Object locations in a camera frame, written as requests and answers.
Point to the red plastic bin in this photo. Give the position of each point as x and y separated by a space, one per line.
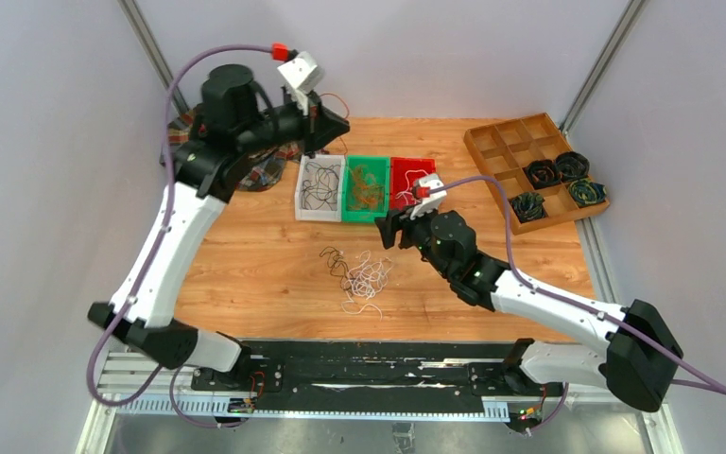
403 172

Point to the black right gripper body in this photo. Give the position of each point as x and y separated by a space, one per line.
416 233

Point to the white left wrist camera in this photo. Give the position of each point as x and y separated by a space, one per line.
301 74

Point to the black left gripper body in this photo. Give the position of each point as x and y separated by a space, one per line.
289 125

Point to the green plastic bin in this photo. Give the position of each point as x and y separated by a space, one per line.
365 189

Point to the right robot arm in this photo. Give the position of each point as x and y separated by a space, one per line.
627 350

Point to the plaid cloth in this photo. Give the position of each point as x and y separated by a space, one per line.
266 171

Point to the rolled dark sock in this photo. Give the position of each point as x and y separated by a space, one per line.
528 206
585 192
572 166
542 174

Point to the white plastic bin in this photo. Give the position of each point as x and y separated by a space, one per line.
318 189

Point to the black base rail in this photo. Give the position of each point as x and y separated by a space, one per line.
377 376

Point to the wooden compartment tray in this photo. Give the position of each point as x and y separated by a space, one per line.
502 150

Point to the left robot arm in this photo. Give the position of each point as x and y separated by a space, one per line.
229 136

